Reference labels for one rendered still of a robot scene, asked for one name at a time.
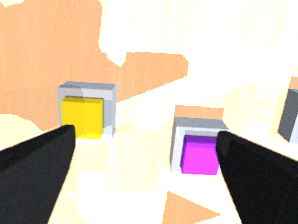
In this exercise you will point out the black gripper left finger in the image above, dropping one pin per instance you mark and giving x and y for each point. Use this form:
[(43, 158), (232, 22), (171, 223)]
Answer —
[(32, 173)]

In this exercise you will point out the yellow button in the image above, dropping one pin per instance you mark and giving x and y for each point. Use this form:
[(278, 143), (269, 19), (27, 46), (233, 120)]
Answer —
[(91, 107)]

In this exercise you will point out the blue button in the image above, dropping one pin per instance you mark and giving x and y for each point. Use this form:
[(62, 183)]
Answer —
[(288, 125)]

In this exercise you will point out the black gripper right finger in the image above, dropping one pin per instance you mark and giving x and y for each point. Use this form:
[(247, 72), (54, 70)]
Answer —
[(262, 183)]

